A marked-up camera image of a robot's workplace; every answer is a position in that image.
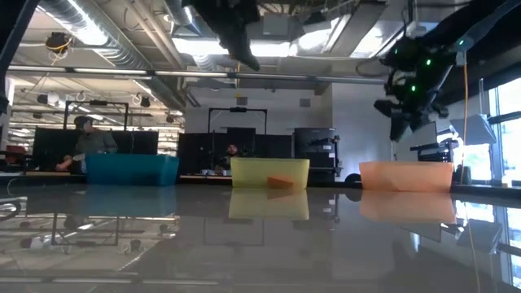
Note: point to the blue plastic bin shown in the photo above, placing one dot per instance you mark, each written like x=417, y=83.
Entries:
x=130, y=171

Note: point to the yellow plastic bin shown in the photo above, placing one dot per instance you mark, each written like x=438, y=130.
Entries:
x=252, y=173

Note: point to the black metal station frame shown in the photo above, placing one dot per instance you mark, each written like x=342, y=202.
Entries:
x=238, y=109
x=97, y=103

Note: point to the black equipment cabinet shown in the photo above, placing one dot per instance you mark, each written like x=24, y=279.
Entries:
x=309, y=142

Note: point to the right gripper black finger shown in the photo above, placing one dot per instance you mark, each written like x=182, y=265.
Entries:
x=399, y=126
x=386, y=109

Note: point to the silver round air duct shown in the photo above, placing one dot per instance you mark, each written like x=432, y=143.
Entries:
x=81, y=24

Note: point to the red box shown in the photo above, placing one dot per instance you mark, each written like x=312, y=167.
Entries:
x=16, y=152

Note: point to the grey tilted screen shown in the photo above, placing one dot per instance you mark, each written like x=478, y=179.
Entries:
x=474, y=130

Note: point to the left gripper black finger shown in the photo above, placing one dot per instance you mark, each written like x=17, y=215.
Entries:
x=244, y=53

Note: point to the black desk equipment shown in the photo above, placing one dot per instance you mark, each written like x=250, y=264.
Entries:
x=431, y=152

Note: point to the grey ceiling box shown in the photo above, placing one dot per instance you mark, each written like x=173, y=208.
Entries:
x=285, y=26

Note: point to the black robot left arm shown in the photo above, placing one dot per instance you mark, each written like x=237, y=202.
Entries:
x=12, y=32

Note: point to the grey horizontal pipe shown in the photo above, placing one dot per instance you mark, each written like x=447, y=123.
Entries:
x=183, y=73

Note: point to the silver rectangular air duct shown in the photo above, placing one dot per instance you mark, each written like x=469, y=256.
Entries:
x=358, y=32

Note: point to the bright window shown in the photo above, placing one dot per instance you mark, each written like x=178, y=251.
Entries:
x=510, y=134

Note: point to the bright ceiling light panel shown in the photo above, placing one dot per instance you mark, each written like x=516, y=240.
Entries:
x=195, y=46

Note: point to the orange plastic bin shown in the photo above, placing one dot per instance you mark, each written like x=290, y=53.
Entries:
x=407, y=177

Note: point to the red-orange medium wooden block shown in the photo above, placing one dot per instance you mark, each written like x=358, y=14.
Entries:
x=281, y=183

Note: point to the black partition row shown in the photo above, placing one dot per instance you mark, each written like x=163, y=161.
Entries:
x=138, y=146
x=195, y=150

